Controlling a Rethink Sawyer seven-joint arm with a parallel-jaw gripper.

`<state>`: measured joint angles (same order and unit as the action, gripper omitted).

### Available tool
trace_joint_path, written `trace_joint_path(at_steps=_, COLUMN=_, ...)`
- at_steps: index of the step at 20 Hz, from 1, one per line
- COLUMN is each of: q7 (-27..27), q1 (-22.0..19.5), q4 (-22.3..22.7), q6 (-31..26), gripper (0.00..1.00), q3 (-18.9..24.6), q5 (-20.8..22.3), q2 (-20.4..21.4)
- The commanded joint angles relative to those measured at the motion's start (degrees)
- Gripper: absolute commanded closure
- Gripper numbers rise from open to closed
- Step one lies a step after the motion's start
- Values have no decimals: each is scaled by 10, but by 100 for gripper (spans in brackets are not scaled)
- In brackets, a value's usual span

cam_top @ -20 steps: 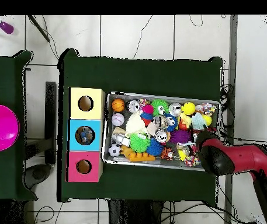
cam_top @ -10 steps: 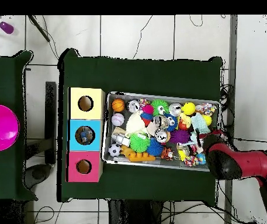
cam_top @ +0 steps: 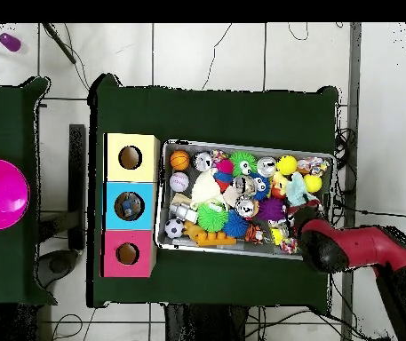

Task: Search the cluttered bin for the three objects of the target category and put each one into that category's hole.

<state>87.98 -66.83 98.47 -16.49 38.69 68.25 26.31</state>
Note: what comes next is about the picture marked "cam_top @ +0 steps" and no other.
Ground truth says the small green fuzzy eyed ball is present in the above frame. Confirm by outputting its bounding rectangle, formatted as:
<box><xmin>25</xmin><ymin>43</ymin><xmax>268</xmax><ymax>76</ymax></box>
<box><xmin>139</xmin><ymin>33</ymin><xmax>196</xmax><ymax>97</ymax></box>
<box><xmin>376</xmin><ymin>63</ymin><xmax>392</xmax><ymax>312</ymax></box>
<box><xmin>228</xmin><ymin>151</ymin><xmax>258</xmax><ymax>178</ymax></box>

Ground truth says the multicolour knotted rope toy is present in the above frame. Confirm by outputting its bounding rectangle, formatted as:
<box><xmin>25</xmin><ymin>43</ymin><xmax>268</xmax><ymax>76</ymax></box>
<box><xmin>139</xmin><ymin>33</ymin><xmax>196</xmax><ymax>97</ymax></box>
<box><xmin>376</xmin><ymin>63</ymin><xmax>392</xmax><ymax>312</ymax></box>
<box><xmin>296</xmin><ymin>156</ymin><xmax>330</xmax><ymax>178</ymax></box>

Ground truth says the black rod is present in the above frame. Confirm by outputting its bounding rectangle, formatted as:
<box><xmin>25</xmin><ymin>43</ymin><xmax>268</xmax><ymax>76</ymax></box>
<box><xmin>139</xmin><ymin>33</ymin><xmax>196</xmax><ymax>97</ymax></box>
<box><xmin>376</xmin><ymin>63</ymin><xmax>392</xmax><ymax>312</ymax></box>
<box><xmin>42</xmin><ymin>22</ymin><xmax>78</xmax><ymax>65</ymax></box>

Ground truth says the purple bottle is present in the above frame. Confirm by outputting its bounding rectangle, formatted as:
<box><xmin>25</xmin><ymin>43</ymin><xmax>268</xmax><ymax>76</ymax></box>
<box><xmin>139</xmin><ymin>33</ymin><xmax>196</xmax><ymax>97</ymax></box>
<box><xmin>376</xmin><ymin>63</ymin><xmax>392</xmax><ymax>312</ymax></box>
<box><xmin>0</xmin><ymin>32</ymin><xmax>22</xmax><ymax>53</ymax></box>

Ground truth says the white toy baseball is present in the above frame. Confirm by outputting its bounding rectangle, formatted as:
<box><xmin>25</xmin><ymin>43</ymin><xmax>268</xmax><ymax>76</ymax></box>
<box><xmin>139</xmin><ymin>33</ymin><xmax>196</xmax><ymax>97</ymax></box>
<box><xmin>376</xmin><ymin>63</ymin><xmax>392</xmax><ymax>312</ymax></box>
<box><xmin>169</xmin><ymin>171</ymin><xmax>190</xmax><ymax>193</ymax></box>

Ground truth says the purple spiky ball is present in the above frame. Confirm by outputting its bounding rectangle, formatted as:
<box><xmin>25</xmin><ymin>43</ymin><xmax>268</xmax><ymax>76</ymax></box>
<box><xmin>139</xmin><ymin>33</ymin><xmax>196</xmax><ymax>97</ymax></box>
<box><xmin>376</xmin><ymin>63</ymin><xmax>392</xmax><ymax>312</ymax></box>
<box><xmin>255</xmin><ymin>196</ymin><xmax>287</xmax><ymax>221</ymax></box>

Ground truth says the light blue cloth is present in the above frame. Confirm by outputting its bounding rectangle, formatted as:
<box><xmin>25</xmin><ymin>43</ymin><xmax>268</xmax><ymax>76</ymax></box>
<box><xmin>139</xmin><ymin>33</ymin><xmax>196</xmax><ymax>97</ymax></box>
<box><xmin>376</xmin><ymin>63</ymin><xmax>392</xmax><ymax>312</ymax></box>
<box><xmin>285</xmin><ymin>171</ymin><xmax>319</xmax><ymax>208</ymax></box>

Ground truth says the blue fuzzy eyed ball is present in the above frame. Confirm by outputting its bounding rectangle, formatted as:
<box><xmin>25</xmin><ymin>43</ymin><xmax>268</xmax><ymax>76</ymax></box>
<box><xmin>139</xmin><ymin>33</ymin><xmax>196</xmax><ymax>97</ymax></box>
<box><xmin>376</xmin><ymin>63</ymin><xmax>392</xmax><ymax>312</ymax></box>
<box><xmin>250</xmin><ymin>172</ymin><xmax>272</xmax><ymax>201</ymax></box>

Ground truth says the large green fuzzy eyed ball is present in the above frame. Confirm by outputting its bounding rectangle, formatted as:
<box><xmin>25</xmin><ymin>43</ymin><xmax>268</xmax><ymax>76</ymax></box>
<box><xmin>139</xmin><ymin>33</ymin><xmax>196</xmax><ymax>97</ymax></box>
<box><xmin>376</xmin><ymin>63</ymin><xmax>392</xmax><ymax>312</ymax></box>
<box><xmin>196</xmin><ymin>202</ymin><xmax>230</xmax><ymax>234</ymax></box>

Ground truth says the yellow smiley ball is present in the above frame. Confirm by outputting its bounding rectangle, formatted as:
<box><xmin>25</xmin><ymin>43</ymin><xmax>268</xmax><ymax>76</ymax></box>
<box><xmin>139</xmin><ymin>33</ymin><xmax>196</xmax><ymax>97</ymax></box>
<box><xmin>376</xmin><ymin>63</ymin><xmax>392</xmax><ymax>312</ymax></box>
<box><xmin>275</xmin><ymin>155</ymin><xmax>299</xmax><ymax>176</ymax></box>

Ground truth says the black and white soccer ball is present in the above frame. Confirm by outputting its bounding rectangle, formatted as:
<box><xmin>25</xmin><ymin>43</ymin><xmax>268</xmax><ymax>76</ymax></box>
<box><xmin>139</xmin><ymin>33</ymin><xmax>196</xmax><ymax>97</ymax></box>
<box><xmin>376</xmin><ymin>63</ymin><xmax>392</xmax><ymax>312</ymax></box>
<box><xmin>164</xmin><ymin>218</ymin><xmax>185</xmax><ymax>240</ymax></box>

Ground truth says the pink plastic object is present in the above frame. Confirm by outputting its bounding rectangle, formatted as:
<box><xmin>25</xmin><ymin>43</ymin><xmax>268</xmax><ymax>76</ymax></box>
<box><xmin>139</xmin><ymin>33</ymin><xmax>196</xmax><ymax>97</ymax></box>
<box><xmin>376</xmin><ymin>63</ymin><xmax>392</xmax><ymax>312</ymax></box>
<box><xmin>0</xmin><ymin>158</ymin><xmax>30</xmax><ymax>231</ymax></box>

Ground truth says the black power cable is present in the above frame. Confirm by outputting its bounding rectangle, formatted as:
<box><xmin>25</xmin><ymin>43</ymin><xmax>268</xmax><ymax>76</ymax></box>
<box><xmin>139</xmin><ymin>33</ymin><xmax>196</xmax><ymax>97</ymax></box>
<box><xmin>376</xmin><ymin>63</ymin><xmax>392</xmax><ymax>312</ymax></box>
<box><xmin>333</xmin><ymin>201</ymin><xmax>406</xmax><ymax>218</ymax></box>

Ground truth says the silver plastic toy truck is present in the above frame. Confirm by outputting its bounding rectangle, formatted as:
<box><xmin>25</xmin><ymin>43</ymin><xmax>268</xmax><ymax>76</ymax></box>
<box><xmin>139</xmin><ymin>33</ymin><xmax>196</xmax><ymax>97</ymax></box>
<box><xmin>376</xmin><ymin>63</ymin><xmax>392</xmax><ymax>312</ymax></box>
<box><xmin>169</xmin><ymin>203</ymin><xmax>199</xmax><ymax>224</ymax></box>

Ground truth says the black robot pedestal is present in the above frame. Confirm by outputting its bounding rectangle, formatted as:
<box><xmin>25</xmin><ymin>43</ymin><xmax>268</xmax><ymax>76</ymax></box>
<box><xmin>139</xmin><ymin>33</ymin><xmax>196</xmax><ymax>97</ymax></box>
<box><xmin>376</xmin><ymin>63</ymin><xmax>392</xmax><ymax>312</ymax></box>
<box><xmin>163</xmin><ymin>303</ymin><xmax>250</xmax><ymax>341</ymax></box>

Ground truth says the dark green tablecloth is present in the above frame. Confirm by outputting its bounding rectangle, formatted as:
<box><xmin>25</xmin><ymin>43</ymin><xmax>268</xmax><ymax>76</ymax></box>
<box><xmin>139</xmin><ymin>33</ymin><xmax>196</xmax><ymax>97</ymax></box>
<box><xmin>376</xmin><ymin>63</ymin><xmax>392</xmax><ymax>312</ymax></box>
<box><xmin>0</xmin><ymin>76</ymin><xmax>58</xmax><ymax>307</ymax></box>
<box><xmin>86</xmin><ymin>73</ymin><xmax>339</xmax><ymax>308</ymax></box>

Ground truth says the orange toy basketball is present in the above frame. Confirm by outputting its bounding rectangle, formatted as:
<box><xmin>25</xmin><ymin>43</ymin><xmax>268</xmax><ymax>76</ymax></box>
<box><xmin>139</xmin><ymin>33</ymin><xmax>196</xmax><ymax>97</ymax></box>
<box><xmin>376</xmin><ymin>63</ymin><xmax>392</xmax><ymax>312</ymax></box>
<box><xmin>169</xmin><ymin>150</ymin><xmax>192</xmax><ymax>171</ymax></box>

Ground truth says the shallow metal mesh bin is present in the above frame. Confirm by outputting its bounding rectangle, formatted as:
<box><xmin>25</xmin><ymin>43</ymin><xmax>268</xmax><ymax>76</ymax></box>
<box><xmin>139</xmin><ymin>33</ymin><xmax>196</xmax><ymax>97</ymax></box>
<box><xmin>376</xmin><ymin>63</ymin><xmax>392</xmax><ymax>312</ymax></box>
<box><xmin>154</xmin><ymin>139</ymin><xmax>337</xmax><ymax>262</ymax></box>

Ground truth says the wooden box with three holes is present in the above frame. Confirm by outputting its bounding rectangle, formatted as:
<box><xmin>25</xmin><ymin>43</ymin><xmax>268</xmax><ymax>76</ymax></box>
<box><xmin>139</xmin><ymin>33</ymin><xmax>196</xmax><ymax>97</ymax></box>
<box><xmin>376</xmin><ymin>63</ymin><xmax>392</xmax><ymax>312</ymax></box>
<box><xmin>102</xmin><ymin>132</ymin><xmax>162</xmax><ymax>279</ymax></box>

